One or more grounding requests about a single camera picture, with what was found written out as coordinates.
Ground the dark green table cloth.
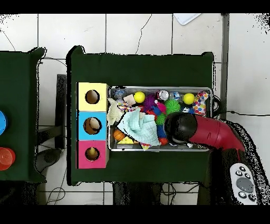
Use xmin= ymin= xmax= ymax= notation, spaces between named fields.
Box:
xmin=66 ymin=45 xmax=215 ymax=186
xmin=0 ymin=47 xmax=47 ymax=182

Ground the silver mesh bin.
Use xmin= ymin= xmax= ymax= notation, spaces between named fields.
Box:
xmin=108 ymin=85 xmax=213 ymax=152

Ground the orange basketball toy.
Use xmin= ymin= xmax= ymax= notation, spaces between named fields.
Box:
xmin=113 ymin=129 xmax=126 ymax=142

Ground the cream knitted cloth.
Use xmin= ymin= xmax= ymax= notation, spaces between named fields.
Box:
xmin=107 ymin=98 xmax=125 ymax=127

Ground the wooden box with three holes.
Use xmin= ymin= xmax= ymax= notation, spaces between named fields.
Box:
xmin=75 ymin=81 xmax=110 ymax=169

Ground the yellow ball with seam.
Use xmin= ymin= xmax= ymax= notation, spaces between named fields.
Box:
xmin=133 ymin=91 xmax=146 ymax=104

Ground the wooden block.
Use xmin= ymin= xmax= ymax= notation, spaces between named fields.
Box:
xmin=123 ymin=94 xmax=137 ymax=106

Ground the black stand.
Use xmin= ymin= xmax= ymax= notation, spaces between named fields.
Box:
xmin=55 ymin=73 xmax=68 ymax=150

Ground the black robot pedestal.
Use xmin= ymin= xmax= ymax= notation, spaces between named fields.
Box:
xmin=113 ymin=182 xmax=163 ymax=206

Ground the mint green knitted cloth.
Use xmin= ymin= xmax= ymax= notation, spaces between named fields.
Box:
xmin=117 ymin=108 xmax=161 ymax=147

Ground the blue spiky rubber ball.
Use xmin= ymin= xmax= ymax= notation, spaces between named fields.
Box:
xmin=181 ymin=106 xmax=196 ymax=115

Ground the green spiky rubber ball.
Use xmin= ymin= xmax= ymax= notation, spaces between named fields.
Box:
xmin=164 ymin=99 xmax=181 ymax=115

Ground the white tray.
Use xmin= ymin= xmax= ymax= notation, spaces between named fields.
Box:
xmin=172 ymin=13 xmax=202 ymax=26

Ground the plain yellow ball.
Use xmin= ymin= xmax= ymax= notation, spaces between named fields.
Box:
xmin=182 ymin=92 xmax=195 ymax=105

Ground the yellow duck plush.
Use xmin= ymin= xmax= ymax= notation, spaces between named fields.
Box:
xmin=87 ymin=147 xmax=98 ymax=159

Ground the crushed red soda can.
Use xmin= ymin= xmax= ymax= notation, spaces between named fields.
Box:
xmin=156 ymin=89 xmax=170 ymax=101

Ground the blue round lid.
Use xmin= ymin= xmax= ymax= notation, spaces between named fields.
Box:
xmin=0 ymin=110 xmax=8 ymax=136

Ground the orange plastic cup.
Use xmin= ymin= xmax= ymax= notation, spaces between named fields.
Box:
xmin=0 ymin=147 xmax=16 ymax=171

